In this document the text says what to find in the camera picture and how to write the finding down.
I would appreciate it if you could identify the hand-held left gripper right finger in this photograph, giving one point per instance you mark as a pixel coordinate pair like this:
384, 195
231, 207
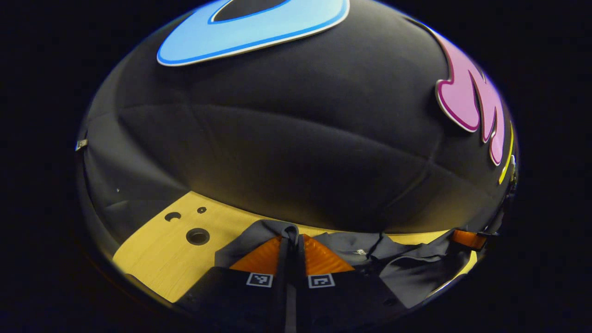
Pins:
300, 277

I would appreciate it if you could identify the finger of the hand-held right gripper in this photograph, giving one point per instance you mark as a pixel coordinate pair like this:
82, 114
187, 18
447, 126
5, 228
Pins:
468, 239

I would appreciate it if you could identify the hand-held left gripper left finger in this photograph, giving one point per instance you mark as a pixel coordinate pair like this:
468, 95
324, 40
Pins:
283, 277

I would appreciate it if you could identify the grey long-sleeved shirt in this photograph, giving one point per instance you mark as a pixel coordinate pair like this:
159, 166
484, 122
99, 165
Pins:
407, 273

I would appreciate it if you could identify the black backdrop cloth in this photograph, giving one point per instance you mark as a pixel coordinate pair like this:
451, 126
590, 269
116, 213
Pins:
300, 138

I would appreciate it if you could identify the white clip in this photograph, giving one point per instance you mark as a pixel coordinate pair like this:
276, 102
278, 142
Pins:
81, 144

